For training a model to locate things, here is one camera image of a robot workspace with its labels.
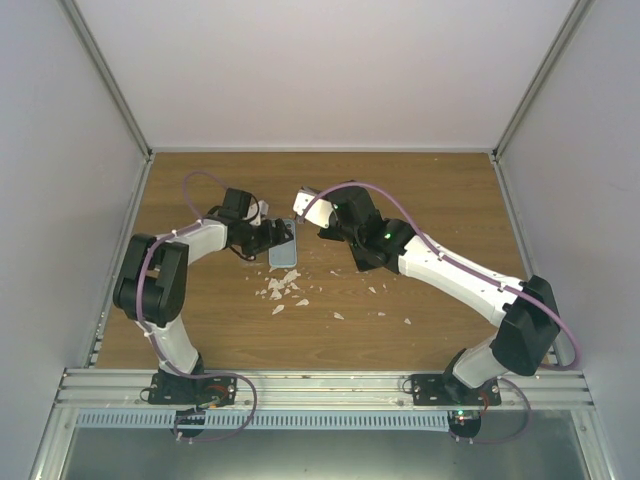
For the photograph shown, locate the light blue cased phone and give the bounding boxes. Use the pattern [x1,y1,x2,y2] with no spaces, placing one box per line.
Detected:
[268,219,297,269]

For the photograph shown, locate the black phone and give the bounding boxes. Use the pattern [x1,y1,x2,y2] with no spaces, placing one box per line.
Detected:
[351,246,388,272]

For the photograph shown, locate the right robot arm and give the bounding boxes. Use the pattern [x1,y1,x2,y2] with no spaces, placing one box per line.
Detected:
[295,182,561,405]

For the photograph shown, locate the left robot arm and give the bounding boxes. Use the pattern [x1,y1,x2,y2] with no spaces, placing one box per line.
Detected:
[113,188,294,404]

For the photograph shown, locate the white debris pile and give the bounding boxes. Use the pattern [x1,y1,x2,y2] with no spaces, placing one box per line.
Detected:
[234,266,416,330]

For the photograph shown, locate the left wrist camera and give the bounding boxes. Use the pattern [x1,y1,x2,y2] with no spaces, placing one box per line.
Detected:
[247,200,269,226]

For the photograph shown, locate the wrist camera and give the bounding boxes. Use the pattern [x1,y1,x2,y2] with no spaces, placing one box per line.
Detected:
[292,187,334,228]
[247,200,269,226]

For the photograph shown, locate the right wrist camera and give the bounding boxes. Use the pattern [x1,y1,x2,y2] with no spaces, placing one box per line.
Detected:
[292,187,334,228]

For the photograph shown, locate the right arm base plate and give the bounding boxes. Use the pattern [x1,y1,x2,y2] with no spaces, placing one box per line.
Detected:
[408,373,502,407]

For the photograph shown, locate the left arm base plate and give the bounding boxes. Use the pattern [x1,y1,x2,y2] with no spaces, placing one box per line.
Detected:
[140,370,237,407]

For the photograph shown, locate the aluminium front rail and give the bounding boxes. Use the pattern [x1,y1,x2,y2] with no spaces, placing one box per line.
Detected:
[55,369,594,411]

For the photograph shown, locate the slotted cable duct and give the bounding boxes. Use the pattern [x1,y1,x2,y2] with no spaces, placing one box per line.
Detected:
[76,409,449,432]

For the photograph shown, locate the left aluminium frame post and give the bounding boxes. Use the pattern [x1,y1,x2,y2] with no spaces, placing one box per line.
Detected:
[58,0,153,163]

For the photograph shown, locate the aluminium frame post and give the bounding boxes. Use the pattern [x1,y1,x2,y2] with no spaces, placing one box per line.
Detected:
[58,0,153,163]
[490,0,594,163]

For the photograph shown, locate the right aluminium frame post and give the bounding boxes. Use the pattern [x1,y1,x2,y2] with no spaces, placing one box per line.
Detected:
[490,0,594,163]

